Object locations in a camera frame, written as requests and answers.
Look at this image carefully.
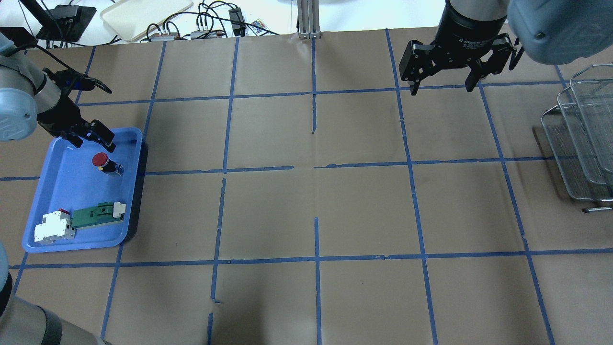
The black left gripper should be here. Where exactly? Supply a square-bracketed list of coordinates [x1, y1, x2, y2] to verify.
[37, 95, 116, 153]

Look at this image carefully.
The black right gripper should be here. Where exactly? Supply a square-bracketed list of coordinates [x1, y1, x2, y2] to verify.
[399, 2, 523, 96]

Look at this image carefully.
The red emergency stop button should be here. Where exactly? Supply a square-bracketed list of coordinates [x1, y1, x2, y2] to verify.
[91, 152, 123, 175]

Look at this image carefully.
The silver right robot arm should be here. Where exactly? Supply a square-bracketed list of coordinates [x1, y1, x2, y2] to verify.
[398, 0, 613, 95]

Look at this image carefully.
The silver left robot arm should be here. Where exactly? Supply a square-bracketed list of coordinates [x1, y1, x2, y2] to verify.
[0, 27, 116, 152]

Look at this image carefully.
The blue plastic tray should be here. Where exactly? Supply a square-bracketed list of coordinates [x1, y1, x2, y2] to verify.
[22, 127, 144, 253]

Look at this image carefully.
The green terminal block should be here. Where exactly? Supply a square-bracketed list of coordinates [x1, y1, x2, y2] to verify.
[71, 202, 127, 230]

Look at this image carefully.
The white circuit breaker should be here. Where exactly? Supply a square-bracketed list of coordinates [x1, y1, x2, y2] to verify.
[34, 209, 76, 245]

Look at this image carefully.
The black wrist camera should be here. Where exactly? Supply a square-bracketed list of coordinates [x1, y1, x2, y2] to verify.
[56, 70, 113, 94]

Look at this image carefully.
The silver wire mesh shelf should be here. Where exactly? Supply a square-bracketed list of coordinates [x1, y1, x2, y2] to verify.
[541, 63, 612, 213]

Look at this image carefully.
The aluminium frame post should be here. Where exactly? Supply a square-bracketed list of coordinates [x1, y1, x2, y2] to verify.
[297, 0, 321, 39]

